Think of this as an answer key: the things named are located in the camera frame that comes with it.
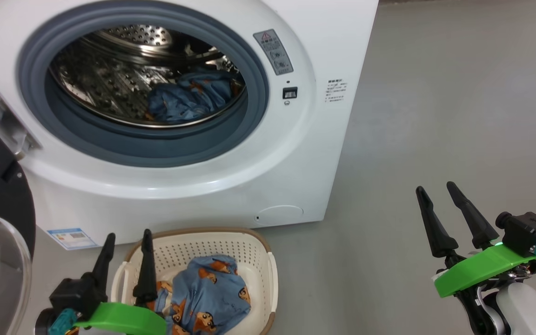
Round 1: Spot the blue energy label sticker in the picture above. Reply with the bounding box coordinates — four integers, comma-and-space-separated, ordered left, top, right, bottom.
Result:
47, 228, 99, 250

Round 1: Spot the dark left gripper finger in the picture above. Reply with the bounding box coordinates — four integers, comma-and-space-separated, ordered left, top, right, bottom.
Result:
90, 233, 116, 289
132, 229, 158, 306

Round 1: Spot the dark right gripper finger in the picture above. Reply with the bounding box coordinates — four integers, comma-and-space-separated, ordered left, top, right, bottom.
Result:
446, 181, 500, 249
415, 186, 459, 258

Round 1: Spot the teal left camera connector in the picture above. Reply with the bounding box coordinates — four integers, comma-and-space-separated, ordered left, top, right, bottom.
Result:
53, 308, 79, 335

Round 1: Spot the blue bear-print garment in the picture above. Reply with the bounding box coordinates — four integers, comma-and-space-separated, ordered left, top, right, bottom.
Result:
153, 255, 253, 335
146, 69, 239, 124

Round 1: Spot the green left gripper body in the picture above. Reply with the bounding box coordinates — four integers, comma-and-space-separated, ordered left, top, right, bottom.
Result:
74, 302, 167, 335

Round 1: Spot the cream perforated laundry basket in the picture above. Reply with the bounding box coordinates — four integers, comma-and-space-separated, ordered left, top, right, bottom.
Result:
110, 227, 279, 335

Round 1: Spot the white front-load washing machine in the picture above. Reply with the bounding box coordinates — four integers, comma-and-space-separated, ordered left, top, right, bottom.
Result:
0, 0, 380, 248

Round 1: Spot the metal door hinge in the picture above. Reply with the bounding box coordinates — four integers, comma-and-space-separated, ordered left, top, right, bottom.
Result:
0, 86, 43, 161

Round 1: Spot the grey warning sticker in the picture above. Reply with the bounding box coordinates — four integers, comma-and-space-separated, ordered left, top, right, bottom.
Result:
253, 29, 294, 76

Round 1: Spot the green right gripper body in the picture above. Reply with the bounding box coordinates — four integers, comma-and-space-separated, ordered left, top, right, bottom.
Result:
433, 244, 536, 298

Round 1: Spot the round white filter cover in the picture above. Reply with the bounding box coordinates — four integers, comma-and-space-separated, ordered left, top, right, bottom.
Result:
255, 205, 304, 227

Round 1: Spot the perforated steel washer drum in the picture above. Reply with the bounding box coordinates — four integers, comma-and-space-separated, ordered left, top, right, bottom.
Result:
48, 24, 248, 128

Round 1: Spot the round black glass washer door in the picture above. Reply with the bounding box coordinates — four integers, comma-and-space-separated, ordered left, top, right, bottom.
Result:
0, 112, 36, 335

